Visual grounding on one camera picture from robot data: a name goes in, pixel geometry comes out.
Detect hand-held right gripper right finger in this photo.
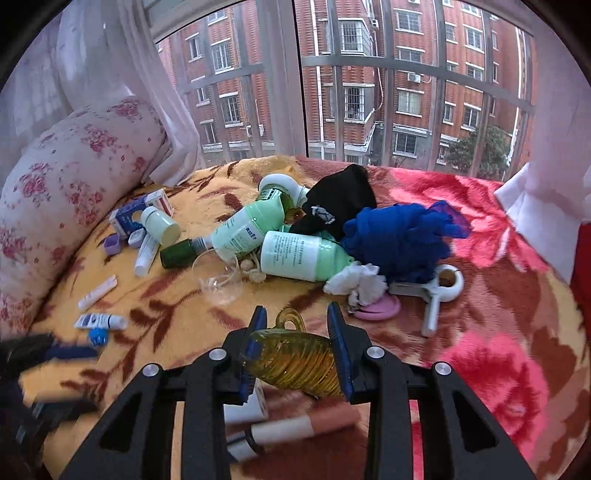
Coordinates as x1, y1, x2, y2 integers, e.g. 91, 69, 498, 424
327, 302, 536, 480

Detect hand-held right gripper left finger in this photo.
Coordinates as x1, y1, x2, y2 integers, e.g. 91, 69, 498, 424
60, 305, 269, 480

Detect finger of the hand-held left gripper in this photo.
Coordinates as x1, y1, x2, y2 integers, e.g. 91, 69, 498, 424
21, 345, 100, 364
32, 399, 98, 428

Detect amber ribbed plastic bottle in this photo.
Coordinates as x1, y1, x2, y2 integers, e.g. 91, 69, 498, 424
240, 308, 345, 400

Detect small blue white tube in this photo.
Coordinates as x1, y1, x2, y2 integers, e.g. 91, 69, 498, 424
74, 312, 127, 330

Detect beige beads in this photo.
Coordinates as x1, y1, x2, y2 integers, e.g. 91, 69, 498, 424
240, 256, 267, 283

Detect pink disc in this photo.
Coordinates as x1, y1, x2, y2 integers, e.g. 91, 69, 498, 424
348, 295, 402, 321

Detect clear plastic cup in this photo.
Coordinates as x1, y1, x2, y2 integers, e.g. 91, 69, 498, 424
191, 249, 244, 305

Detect white crumpled tissue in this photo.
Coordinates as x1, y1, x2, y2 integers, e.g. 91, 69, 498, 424
322, 262, 389, 308

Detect flat white stick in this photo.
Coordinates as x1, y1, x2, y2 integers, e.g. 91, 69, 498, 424
78, 275, 117, 311

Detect light green bottle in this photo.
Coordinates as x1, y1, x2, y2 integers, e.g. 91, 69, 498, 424
260, 230, 354, 282
211, 196, 289, 259

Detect white tube brown cap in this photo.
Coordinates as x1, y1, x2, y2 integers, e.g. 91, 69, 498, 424
252, 408, 362, 446

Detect white plastic peeler tool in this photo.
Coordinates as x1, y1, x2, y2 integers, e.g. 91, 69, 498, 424
390, 264, 465, 337

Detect dark green small bottle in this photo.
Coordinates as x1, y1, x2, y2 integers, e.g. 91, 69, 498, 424
160, 237, 215, 270

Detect blue mesh sponge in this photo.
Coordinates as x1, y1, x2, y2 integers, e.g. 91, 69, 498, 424
342, 199, 472, 284

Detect short white tube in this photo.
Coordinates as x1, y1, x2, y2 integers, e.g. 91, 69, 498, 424
134, 233, 161, 278

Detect floral plush blanket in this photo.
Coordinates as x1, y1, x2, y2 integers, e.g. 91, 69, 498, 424
21, 154, 591, 480

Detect green bottle with white cap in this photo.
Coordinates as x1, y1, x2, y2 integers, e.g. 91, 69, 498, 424
257, 173, 311, 208

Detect white pill bottle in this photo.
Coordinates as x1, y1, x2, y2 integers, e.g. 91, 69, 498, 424
140, 206, 182, 245

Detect black sock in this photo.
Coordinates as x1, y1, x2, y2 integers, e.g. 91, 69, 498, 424
291, 164, 378, 241

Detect blue white box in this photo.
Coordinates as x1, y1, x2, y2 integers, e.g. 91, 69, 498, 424
109, 198, 151, 234

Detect white red striped box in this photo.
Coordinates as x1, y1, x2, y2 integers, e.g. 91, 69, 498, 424
147, 189, 175, 217

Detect rolled floral quilt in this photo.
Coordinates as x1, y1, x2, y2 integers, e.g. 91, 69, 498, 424
0, 99, 169, 333

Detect red quilt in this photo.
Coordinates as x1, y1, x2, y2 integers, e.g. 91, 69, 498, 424
570, 222, 591, 324

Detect sheer white curtain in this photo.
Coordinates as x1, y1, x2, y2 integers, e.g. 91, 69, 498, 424
496, 23, 591, 250
0, 0, 206, 188

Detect brick apartment building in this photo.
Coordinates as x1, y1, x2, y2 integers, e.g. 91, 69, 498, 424
157, 0, 539, 181

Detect white tube with black ring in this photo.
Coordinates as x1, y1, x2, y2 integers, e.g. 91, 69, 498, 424
226, 431, 259, 462

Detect white window frame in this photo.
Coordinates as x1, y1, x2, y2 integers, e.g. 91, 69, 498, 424
139, 0, 539, 183

